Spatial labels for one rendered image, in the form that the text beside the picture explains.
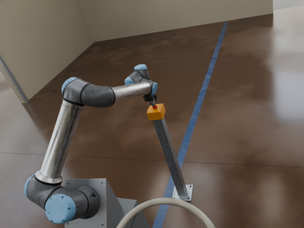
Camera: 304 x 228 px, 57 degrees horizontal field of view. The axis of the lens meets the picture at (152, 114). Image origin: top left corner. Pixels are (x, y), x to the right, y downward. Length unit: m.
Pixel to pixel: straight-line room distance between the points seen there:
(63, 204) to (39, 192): 0.17
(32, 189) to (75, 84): 0.62
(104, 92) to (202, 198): 1.77
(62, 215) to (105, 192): 0.30
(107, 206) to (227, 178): 1.60
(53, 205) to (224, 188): 1.83
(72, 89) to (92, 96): 0.12
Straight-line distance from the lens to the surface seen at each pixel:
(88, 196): 1.70
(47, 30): 7.20
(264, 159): 3.17
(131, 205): 1.92
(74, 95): 1.50
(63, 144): 1.57
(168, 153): 2.52
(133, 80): 1.95
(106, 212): 1.74
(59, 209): 1.57
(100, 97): 1.45
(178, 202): 1.31
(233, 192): 2.91
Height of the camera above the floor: 2.28
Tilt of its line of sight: 33 degrees down
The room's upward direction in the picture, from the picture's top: 19 degrees counter-clockwise
